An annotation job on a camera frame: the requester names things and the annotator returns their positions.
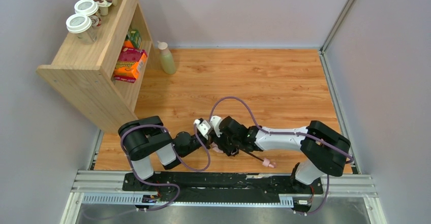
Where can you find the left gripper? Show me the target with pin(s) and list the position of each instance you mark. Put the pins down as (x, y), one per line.
(196, 140)

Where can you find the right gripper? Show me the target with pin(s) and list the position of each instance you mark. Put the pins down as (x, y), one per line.
(224, 141)

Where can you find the pink folding umbrella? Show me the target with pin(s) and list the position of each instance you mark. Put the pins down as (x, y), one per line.
(265, 162)

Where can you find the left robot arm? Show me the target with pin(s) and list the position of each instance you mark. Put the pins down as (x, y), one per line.
(141, 138)

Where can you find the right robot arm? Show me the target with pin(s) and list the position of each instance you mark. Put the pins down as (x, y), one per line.
(325, 149)

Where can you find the green squeeze bottle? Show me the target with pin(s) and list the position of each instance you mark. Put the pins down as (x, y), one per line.
(166, 58)

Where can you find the orange pink snack box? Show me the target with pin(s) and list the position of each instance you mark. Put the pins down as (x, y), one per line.
(129, 64)

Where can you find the wooden shelf unit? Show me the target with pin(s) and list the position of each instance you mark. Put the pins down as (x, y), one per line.
(82, 73)

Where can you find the green carton on shelf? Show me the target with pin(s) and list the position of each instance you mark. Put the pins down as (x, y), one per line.
(134, 38)

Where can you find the white lidded jar front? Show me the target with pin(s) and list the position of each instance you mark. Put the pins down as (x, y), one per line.
(81, 27)

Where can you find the white lidded jar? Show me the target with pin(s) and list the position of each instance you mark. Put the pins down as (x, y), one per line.
(90, 9)
(81, 27)

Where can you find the white lidded jar rear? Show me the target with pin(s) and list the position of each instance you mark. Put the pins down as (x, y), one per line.
(90, 9)

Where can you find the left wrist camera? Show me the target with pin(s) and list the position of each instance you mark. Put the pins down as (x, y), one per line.
(204, 127)

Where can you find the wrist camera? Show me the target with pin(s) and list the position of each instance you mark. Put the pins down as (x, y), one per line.
(215, 122)
(204, 127)

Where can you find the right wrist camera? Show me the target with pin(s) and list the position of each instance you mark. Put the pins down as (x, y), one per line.
(215, 122)

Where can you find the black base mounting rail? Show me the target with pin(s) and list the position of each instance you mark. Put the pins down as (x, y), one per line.
(226, 188)

